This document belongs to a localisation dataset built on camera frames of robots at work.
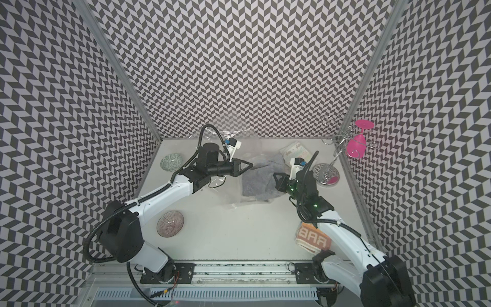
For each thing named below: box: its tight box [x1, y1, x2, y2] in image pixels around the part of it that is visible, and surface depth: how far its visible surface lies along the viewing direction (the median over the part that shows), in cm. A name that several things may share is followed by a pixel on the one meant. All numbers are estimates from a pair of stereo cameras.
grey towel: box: [241, 153, 286, 202], surface depth 80 cm
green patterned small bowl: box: [159, 153, 183, 173], surface depth 107 cm
